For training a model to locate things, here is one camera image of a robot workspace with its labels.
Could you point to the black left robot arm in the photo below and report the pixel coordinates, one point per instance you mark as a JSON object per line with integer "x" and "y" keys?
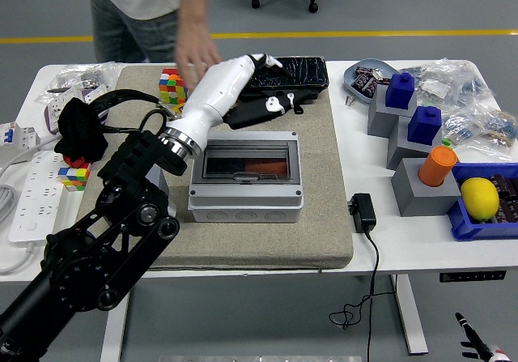
{"x": 101, "y": 248}

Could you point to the white table leg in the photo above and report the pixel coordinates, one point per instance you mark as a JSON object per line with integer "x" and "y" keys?
{"x": 115, "y": 333}
{"x": 410, "y": 313}

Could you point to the clear bag of small parts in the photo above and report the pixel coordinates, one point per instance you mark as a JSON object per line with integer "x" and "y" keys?
{"x": 50, "y": 92}
{"x": 433, "y": 88}
{"x": 459, "y": 125}
{"x": 89, "y": 72}
{"x": 498, "y": 131}
{"x": 473, "y": 88}

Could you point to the white power strip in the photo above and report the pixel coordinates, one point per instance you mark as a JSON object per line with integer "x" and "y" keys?
{"x": 32, "y": 208}

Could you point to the blue plastic bin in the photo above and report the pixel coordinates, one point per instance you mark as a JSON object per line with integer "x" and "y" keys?
{"x": 469, "y": 228}

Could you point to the small colourful puzzle cube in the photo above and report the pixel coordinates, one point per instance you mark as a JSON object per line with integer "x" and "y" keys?
{"x": 75, "y": 177}

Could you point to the blue plastic bottle block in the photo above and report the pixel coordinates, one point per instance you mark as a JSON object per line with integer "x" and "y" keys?
{"x": 425, "y": 127}
{"x": 400, "y": 92}

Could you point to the white socket purple back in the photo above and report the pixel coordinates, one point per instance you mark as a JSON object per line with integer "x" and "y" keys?
{"x": 53, "y": 113}

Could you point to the small red plastic piece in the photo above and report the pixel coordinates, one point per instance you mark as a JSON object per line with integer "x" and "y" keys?
{"x": 75, "y": 161}

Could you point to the white circuit breaker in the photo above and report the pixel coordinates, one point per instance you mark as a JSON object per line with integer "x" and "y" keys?
{"x": 18, "y": 135}

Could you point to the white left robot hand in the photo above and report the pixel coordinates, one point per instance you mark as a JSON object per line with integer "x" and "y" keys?
{"x": 214, "y": 94}

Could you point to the orange cylinder battery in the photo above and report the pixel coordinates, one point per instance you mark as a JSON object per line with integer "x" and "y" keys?
{"x": 437, "y": 167}
{"x": 267, "y": 167}

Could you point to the white wall switch panel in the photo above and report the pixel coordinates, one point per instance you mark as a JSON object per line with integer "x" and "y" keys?
{"x": 91, "y": 92}

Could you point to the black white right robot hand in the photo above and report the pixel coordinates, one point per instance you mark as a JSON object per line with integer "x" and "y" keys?
{"x": 471, "y": 337}

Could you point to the black plastic tray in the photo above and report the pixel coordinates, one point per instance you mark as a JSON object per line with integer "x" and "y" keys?
{"x": 303, "y": 74}

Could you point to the large colourful puzzle cube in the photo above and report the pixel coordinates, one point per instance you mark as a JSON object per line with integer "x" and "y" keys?
{"x": 172, "y": 84}

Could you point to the person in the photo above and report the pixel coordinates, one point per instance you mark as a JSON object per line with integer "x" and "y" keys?
{"x": 133, "y": 9}

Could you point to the black cloth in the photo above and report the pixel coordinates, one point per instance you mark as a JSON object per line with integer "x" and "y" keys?
{"x": 79, "y": 135}

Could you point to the dark components pile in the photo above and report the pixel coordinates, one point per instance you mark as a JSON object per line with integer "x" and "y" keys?
{"x": 508, "y": 200}

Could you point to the clear hinged box lid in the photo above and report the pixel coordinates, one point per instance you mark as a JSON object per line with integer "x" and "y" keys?
{"x": 247, "y": 151}

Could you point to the person's left hand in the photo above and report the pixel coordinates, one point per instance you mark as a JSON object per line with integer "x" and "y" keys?
{"x": 196, "y": 58}

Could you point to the blue-grey dish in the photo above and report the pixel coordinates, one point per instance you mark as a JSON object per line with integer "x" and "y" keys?
{"x": 352, "y": 88}

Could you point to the person's left forearm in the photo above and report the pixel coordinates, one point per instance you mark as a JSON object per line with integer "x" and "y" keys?
{"x": 196, "y": 1}

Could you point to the black table control panel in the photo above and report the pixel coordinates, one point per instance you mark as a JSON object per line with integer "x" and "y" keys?
{"x": 473, "y": 277}

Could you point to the grey electrical junction box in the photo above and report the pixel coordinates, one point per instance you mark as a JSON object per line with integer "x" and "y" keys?
{"x": 247, "y": 204}

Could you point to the grey-brown fabric mat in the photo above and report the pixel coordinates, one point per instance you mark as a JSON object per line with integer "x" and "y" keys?
{"x": 243, "y": 240}

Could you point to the black power adapter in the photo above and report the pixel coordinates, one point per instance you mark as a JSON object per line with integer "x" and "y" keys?
{"x": 364, "y": 212}

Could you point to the small green piece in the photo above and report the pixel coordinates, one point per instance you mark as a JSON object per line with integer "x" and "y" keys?
{"x": 448, "y": 143}

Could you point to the yellow lemon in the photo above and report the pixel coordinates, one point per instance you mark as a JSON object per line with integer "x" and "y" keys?
{"x": 479, "y": 200}

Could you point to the dark wrapped candy packet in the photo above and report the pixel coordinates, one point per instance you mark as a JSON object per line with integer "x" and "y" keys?
{"x": 371, "y": 87}
{"x": 361, "y": 81}
{"x": 363, "y": 70}

